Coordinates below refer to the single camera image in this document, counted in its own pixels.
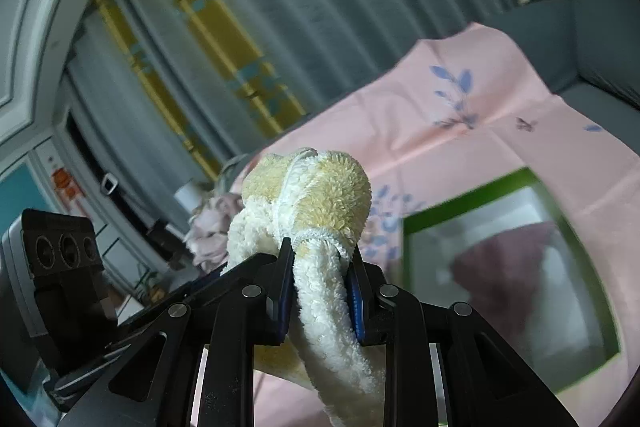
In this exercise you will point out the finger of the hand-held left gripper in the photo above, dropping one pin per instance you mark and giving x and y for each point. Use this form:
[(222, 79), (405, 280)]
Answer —
[(200, 284), (85, 379)]

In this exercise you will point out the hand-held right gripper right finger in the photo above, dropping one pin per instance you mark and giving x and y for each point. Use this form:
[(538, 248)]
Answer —
[(356, 302)]

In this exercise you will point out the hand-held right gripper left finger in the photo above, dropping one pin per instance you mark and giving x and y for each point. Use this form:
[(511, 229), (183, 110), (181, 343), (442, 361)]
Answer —
[(283, 292)]

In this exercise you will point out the green box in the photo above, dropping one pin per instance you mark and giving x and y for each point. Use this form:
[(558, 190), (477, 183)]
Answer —
[(415, 247)]

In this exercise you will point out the crumpled pale pink cloth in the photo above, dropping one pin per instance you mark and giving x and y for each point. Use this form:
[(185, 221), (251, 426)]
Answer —
[(212, 229)]

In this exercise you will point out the white cup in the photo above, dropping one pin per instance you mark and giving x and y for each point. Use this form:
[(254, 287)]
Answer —
[(187, 196)]

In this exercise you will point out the white cabinet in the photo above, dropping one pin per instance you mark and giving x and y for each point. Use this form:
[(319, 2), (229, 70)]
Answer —
[(55, 187)]

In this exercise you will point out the grey patterned cloth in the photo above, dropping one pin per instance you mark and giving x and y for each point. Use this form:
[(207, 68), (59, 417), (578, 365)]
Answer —
[(232, 167)]

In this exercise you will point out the mauve cloth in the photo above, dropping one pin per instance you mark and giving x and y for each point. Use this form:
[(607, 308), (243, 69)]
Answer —
[(500, 287)]

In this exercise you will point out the pink floral bed sheet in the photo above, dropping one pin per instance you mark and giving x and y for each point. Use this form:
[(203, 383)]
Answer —
[(450, 147)]

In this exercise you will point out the yellow patterned curtain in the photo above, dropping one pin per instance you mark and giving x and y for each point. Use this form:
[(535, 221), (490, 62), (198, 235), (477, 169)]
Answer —
[(220, 32)]

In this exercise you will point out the grey sofa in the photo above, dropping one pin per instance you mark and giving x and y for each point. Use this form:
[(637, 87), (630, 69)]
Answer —
[(600, 37)]

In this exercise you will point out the white door frame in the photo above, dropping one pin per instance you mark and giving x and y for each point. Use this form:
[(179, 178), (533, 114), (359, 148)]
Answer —
[(35, 32)]

